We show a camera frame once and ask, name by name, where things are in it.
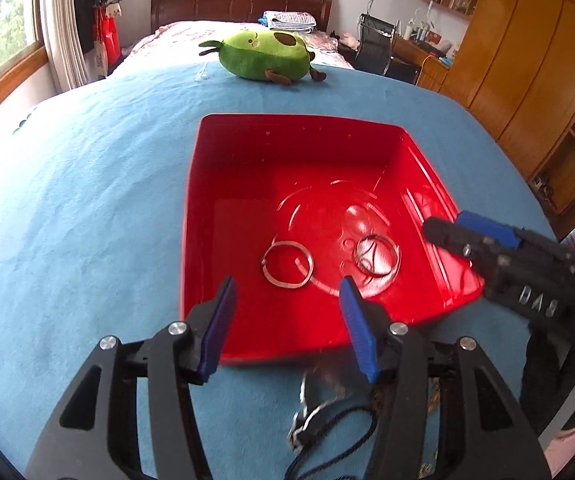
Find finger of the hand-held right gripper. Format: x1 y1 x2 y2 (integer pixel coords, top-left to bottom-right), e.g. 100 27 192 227
455 210 571 263
422 216 518 283

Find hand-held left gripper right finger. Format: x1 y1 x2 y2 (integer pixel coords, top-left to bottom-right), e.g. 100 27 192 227
338 276 553 480

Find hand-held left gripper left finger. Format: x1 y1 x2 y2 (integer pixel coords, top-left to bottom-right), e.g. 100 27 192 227
26 275 238 480

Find plain silver bangle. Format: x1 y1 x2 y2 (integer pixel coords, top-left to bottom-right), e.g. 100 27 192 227
260 241 315 291

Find red plastic tray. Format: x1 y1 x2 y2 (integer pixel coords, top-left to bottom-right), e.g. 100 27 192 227
180 113 487 367

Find black cord necklace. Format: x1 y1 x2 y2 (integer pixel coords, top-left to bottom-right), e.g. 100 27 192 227
284 402 378 480

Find wooden desk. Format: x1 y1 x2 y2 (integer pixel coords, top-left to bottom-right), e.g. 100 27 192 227
392 35 455 93

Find blue blanket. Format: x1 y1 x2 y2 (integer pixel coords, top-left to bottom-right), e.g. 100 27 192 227
0 55 568 480

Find wooden wardrobe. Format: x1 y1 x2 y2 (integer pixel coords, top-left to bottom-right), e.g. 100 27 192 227
440 0 575 181

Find black office chair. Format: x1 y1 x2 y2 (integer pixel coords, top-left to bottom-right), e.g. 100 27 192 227
355 12 421 85

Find green avocado plush toy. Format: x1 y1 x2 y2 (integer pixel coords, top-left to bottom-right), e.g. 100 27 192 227
198 28 327 86

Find folded blue white towels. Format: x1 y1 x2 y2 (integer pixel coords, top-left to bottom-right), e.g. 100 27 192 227
257 11 317 32

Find pink floral bedsheet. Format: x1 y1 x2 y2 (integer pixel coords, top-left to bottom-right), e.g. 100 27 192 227
120 20 355 71

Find red hanging bag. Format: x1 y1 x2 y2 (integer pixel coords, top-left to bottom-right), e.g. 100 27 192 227
98 12 122 66

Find dark wooden headboard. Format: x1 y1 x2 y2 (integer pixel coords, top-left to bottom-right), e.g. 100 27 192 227
150 0 334 33

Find hanging black jacket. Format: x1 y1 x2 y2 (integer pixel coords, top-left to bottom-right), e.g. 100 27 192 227
74 0 103 56

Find white curtain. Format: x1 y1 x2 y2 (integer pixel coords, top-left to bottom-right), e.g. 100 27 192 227
40 0 90 93

